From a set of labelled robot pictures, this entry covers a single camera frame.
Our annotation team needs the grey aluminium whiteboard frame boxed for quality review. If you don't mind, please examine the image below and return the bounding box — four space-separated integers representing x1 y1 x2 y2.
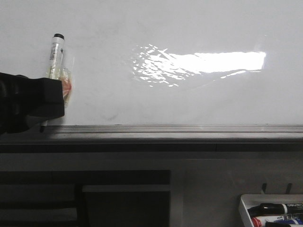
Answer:
0 124 303 146

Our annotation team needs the white whiteboard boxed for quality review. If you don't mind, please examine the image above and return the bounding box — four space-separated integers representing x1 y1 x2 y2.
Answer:
0 0 303 125

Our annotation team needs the white black whiteboard marker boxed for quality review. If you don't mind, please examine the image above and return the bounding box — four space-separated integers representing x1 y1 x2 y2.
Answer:
39 33 74 133

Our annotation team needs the blue capped marker in tray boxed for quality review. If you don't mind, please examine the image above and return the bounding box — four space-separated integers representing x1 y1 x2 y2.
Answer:
265 218 303 227

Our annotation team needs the black tray hook left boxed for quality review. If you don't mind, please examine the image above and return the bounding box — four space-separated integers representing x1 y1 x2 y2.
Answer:
260 183 267 194

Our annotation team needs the black tray hook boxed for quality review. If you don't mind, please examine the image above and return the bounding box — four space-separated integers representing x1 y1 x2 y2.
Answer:
260 183 267 194
285 183 292 194

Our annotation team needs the red capped marker in tray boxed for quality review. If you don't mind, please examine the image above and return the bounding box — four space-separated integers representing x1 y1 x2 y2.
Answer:
251 213 303 227

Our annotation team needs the white marker tray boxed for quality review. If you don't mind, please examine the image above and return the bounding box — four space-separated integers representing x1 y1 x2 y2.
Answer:
239 194 303 227

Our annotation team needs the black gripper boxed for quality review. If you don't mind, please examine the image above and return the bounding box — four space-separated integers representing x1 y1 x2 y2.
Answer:
0 73 65 134

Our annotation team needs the black tray hook right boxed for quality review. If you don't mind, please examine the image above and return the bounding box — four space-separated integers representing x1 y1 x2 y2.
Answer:
285 183 292 194

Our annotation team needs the black capped marker in tray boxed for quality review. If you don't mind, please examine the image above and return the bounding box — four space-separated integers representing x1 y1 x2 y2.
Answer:
248 203 303 217

